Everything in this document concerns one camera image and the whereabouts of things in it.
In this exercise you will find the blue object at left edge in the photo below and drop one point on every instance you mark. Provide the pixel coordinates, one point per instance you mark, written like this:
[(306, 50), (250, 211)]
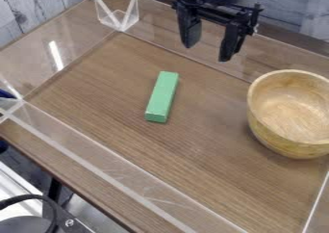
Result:
[(5, 94)]

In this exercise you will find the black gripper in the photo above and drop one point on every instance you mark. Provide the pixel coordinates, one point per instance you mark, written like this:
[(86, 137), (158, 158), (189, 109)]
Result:
[(238, 17)]

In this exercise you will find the clear acrylic corner bracket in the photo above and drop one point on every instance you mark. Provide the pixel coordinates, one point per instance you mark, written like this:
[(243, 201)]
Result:
[(119, 20)]

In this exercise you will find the clear acrylic tray wall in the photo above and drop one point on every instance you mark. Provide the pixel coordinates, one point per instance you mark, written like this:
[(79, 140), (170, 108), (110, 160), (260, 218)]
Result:
[(194, 175)]

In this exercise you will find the black metal bracket with screw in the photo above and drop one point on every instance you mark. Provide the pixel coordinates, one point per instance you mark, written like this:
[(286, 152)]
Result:
[(67, 223)]

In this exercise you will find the green rectangular block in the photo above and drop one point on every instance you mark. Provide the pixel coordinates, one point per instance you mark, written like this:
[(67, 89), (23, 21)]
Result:
[(162, 97)]

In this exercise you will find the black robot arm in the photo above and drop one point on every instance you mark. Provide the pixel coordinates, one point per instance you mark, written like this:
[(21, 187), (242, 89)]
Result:
[(238, 19)]

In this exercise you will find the black table leg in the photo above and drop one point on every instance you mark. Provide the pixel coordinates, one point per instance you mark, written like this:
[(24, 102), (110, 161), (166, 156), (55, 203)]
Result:
[(55, 190)]

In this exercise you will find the light wooden bowl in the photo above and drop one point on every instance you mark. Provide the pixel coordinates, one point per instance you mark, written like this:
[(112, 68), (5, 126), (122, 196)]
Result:
[(288, 113)]

